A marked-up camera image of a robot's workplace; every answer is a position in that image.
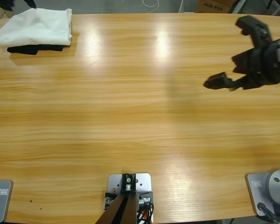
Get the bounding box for grey metal frame leg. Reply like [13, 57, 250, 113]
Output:
[231, 0, 247, 14]

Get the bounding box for dark camera post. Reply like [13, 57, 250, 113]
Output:
[95, 193, 138, 224]

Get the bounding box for white Unitree t-shirt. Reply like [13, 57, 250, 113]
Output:
[0, 7, 73, 46]

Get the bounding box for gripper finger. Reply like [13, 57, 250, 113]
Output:
[0, 0, 16, 12]
[23, 0, 37, 9]

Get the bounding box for black side bracket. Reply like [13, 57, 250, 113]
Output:
[104, 191, 119, 210]
[136, 190, 154, 207]

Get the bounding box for white floor cable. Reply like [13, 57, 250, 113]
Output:
[142, 0, 160, 12]

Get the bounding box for black clamp with pulley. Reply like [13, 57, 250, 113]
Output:
[120, 173, 138, 194]

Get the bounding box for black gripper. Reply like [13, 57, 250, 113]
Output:
[203, 41, 280, 92]

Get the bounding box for black base cable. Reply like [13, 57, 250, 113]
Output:
[256, 202, 280, 224]

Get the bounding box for orange and black cables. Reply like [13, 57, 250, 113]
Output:
[135, 203, 156, 224]

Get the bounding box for grey base plate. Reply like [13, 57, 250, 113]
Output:
[0, 179, 14, 224]
[245, 173, 270, 217]

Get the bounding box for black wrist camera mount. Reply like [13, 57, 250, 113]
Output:
[235, 14, 274, 50]

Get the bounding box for black clothes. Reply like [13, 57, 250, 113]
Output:
[7, 43, 64, 56]

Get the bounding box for cardboard box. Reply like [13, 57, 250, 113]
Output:
[195, 0, 231, 14]

